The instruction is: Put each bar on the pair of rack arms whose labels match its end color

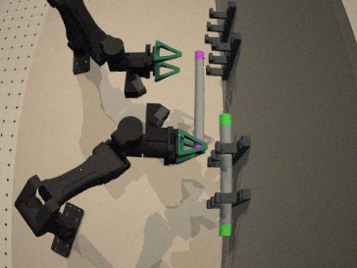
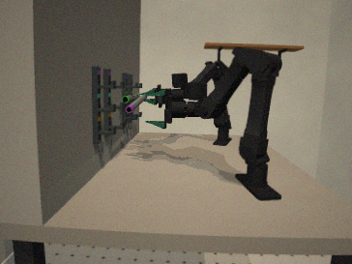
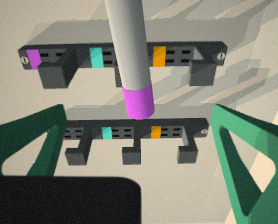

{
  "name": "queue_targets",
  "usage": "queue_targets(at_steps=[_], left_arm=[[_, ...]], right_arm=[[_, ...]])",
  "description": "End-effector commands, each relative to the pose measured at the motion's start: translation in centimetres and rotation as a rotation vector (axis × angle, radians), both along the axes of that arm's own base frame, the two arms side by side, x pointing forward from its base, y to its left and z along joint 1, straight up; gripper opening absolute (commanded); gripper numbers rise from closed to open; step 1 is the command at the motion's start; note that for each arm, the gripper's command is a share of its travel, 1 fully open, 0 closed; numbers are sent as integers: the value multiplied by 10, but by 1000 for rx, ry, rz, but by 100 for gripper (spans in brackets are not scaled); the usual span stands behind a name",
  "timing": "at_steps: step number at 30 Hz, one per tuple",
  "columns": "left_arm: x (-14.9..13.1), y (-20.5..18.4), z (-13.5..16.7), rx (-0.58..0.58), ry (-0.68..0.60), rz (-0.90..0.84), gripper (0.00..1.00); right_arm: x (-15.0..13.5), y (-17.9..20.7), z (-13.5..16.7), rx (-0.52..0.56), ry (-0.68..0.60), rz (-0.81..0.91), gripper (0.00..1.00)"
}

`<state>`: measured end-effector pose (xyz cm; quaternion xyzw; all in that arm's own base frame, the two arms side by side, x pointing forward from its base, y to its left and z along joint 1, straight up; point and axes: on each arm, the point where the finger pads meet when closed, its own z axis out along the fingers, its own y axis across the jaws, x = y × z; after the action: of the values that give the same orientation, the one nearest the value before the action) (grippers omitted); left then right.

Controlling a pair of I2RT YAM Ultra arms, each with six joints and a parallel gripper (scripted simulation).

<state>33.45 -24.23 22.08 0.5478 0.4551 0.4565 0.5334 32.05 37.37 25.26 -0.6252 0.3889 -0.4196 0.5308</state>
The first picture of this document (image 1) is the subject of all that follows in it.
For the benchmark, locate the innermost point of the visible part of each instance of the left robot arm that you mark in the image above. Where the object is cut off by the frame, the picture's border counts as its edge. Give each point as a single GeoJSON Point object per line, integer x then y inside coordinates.
{"type": "Point", "coordinates": [80, 27]}

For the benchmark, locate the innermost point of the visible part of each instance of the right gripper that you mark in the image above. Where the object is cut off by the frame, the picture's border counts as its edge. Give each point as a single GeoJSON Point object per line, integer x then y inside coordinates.
{"type": "Point", "coordinates": [173, 148]}

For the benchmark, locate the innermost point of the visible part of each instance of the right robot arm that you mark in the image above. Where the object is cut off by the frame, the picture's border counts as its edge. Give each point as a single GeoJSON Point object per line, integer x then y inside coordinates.
{"type": "Point", "coordinates": [106, 163]}

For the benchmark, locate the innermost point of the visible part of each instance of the beige wall panel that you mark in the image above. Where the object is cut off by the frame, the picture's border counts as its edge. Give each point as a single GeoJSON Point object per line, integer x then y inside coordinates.
{"type": "Point", "coordinates": [293, 89]}

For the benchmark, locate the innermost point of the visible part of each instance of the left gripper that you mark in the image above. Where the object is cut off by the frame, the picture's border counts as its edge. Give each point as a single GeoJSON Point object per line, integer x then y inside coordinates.
{"type": "Point", "coordinates": [158, 61]}

